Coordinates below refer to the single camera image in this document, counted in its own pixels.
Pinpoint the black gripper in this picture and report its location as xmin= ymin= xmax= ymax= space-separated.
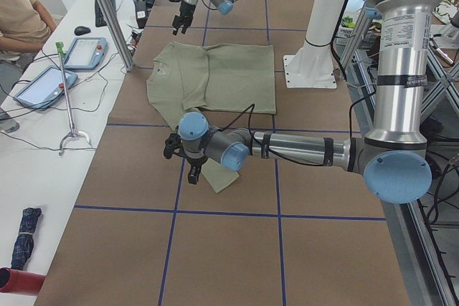
xmin=187 ymin=156 xmax=207 ymax=184
xmin=172 ymin=1 xmax=196 ymax=35

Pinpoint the olive green t-shirt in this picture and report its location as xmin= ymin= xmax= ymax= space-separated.
xmin=145 ymin=41 xmax=277 ymax=194

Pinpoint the black power adapter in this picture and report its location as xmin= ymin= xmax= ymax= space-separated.
xmin=134 ymin=0 xmax=148 ymax=29

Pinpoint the black keyboard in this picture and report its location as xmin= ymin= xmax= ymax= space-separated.
xmin=94 ymin=0 xmax=117 ymax=28

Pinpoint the far teach pendant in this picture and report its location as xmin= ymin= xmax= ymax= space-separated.
xmin=64 ymin=37 xmax=108 ymax=72

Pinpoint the teach pendant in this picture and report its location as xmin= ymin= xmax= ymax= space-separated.
xmin=13 ymin=66 xmax=65 ymax=110
xmin=64 ymin=37 xmax=108 ymax=72

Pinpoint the black computer mouse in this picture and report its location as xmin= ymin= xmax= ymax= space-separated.
xmin=74 ymin=26 xmax=91 ymax=36

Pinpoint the metal reacher grabber stick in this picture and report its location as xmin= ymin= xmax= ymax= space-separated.
xmin=55 ymin=42 xmax=92 ymax=156

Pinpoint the near teach pendant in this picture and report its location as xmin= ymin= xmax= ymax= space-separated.
xmin=13 ymin=66 xmax=65 ymax=110

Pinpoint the seated person beige shirt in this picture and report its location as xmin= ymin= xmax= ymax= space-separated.
xmin=1 ymin=0 xmax=57 ymax=69

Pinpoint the folded blue umbrella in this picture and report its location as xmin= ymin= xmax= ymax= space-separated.
xmin=11 ymin=207 xmax=42 ymax=270

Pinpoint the red cylinder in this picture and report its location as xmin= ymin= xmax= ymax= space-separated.
xmin=1 ymin=267 xmax=46 ymax=296

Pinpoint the aluminium frame post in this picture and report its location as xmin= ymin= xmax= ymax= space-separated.
xmin=96 ymin=0 xmax=134 ymax=72

